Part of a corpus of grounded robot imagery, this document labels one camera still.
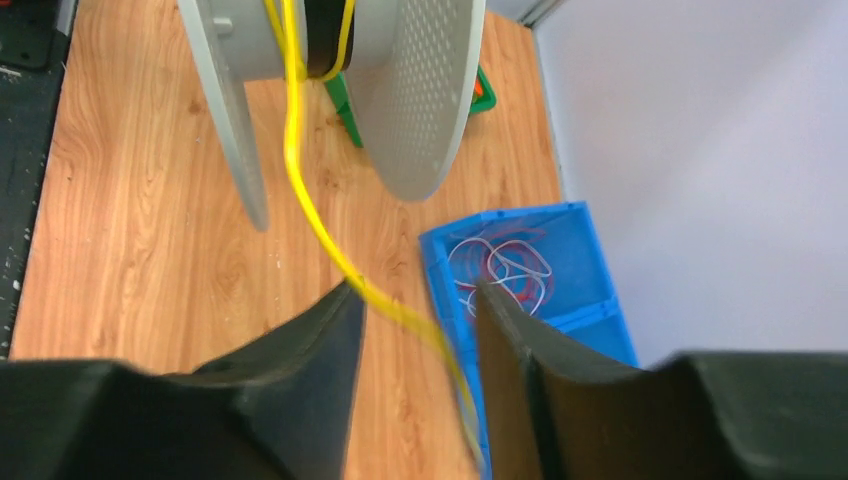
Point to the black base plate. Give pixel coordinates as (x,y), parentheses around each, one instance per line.
(35,42)

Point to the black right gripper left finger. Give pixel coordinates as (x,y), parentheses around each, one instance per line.
(278,407)

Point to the white perforated cable spool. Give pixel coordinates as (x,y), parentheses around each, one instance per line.
(409,69)

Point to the blue divided plastic bin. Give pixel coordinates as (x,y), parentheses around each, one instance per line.
(547,259)

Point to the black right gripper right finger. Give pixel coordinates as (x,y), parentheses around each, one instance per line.
(558,409)

